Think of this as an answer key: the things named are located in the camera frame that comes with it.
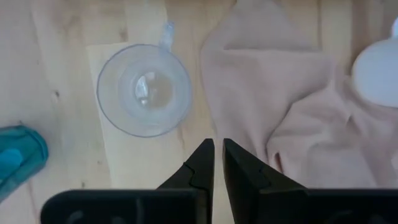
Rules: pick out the small clear glass cup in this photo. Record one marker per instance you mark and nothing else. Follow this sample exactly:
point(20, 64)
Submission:
point(146, 93)

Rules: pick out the pink cloth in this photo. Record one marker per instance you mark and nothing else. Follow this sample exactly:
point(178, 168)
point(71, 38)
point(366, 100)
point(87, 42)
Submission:
point(280, 109)

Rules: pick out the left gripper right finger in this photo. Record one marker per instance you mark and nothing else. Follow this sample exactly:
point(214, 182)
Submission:
point(248, 186)

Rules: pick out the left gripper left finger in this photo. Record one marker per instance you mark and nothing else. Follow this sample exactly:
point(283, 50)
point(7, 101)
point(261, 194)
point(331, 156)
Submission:
point(192, 186)

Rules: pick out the teal faceted plastic cup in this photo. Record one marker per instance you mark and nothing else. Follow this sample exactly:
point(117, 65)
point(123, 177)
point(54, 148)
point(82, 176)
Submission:
point(18, 155)

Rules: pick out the white ceramic mug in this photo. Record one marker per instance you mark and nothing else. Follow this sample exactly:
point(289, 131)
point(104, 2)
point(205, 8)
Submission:
point(379, 74)

